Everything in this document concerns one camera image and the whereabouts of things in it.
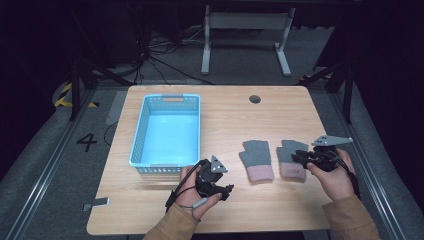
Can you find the grey fingerless glove pink cuff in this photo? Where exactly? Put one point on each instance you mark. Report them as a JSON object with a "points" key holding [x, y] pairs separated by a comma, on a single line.
{"points": [[289, 165], [256, 160]]}

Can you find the small grey metal plate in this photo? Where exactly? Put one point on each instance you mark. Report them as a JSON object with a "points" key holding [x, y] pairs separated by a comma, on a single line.
{"points": [[96, 203]]}

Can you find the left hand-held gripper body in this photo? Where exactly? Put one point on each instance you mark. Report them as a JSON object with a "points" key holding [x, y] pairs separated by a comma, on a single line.
{"points": [[208, 173]]}

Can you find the person's right hand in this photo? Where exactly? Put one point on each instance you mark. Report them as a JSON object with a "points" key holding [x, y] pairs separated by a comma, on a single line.
{"points": [[335, 181]]}

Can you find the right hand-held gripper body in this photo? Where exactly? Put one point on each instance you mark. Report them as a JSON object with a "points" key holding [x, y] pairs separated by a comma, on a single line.
{"points": [[325, 156]]}

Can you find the person's left hand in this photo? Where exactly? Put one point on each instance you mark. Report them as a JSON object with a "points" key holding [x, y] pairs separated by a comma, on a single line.
{"points": [[190, 196]]}

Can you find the light blue plastic basket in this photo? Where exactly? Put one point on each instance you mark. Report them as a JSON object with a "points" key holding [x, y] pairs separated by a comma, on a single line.
{"points": [[170, 133]]}

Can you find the white metal desk frame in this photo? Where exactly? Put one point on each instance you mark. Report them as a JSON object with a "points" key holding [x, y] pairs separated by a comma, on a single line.
{"points": [[246, 21]]}

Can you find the black metal stand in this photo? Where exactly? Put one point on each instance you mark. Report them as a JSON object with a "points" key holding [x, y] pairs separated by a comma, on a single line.
{"points": [[76, 86], [346, 86]]}

